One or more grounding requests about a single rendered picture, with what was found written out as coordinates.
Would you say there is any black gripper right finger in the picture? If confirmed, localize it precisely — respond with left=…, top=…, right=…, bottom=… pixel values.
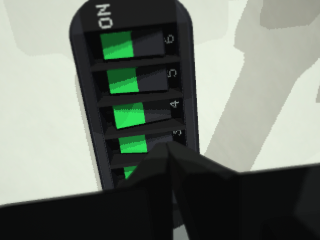
left=166, top=141, right=320, bottom=240

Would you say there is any dark grey rounded unit with white label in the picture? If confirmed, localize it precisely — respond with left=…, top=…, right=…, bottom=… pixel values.
left=68, top=0, right=200, bottom=190

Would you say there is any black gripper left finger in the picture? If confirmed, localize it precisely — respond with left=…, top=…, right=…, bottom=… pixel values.
left=0, top=142, right=173, bottom=240

